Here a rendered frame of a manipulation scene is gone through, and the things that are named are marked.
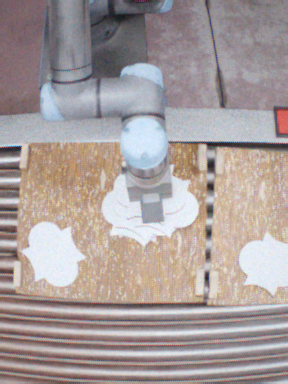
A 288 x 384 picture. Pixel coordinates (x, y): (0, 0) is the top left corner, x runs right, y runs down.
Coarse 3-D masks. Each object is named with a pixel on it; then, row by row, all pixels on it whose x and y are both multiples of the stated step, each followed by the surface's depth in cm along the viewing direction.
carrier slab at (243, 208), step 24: (240, 168) 152; (264, 168) 151; (216, 192) 150; (240, 192) 150; (264, 192) 150; (216, 216) 149; (240, 216) 149; (264, 216) 149; (216, 240) 148; (240, 240) 147; (216, 264) 146; (240, 288) 144; (264, 288) 144
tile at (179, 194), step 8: (120, 176) 147; (120, 184) 146; (176, 184) 146; (120, 192) 146; (176, 192) 145; (184, 192) 145; (120, 200) 145; (128, 200) 145; (168, 200) 145; (176, 200) 145; (184, 200) 145; (128, 208) 145; (136, 208) 145; (168, 208) 144; (176, 208) 144; (128, 216) 144; (136, 216) 145
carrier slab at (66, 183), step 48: (48, 144) 155; (96, 144) 155; (192, 144) 154; (48, 192) 152; (96, 192) 152; (192, 192) 151; (96, 240) 149; (192, 240) 148; (48, 288) 146; (96, 288) 146; (144, 288) 146; (192, 288) 145
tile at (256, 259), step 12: (264, 240) 146; (276, 240) 146; (240, 252) 146; (252, 252) 145; (264, 252) 145; (276, 252) 145; (240, 264) 145; (252, 264) 145; (264, 264) 145; (276, 264) 144; (252, 276) 144; (264, 276) 144; (276, 276) 144; (276, 288) 143
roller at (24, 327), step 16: (0, 320) 146; (16, 320) 147; (32, 320) 147; (256, 320) 145; (272, 320) 144; (32, 336) 146; (48, 336) 146; (64, 336) 145; (80, 336) 145; (96, 336) 145; (112, 336) 145; (128, 336) 144; (144, 336) 144; (160, 336) 144; (176, 336) 144; (192, 336) 144; (208, 336) 144; (224, 336) 144; (240, 336) 144; (256, 336) 144
